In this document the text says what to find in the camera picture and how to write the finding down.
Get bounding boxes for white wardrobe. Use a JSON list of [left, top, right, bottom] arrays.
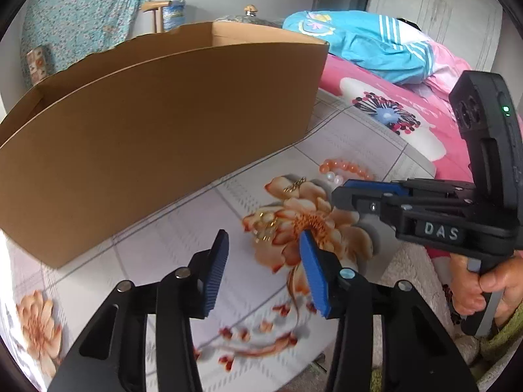
[[365, 0, 508, 75]]

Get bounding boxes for orange bead bracelet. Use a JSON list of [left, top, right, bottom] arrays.
[[319, 158, 375, 185]]

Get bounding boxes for gold earrings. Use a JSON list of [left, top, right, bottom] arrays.
[[252, 211, 279, 243]]

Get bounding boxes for brown cardboard box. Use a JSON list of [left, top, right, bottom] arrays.
[[0, 21, 331, 269]]

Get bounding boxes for blue striped jacket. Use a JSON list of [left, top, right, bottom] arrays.
[[283, 10, 436, 87]]

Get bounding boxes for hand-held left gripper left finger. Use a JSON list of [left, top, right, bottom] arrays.
[[47, 229, 230, 392]]

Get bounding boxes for teal floral hanging cloth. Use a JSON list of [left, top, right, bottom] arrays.
[[20, 0, 151, 83]]

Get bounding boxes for person's right hand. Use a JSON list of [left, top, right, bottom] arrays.
[[449, 249, 523, 320]]

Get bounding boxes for patterned orange tile panel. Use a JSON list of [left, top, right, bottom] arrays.
[[26, 45, 53, 83]]

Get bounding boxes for pink flowered quilt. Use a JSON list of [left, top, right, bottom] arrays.
[[316, 43, 523, 263]]

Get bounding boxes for blue water jug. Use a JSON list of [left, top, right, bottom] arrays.
[[162, 0, 187, 32]]

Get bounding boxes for beige fleece blanket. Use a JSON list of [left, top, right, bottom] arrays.
[[360, 245, 491, 392]]

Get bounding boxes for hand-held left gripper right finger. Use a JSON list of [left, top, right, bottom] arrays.
[[298, 230, 479, 392]]

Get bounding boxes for grey lace cloth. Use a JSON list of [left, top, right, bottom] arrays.
[[214, 14, 287, 29]]

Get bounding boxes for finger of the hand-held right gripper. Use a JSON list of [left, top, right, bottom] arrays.
[[343, 178, 477, 197], [332, 187, 387, 222]]

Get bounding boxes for person's right forearm green sleeve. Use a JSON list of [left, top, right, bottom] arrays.
[[478, 302, 523, 361]]

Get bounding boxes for floral bed sheet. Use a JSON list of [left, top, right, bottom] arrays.
[[0, 90, 450, 392]]

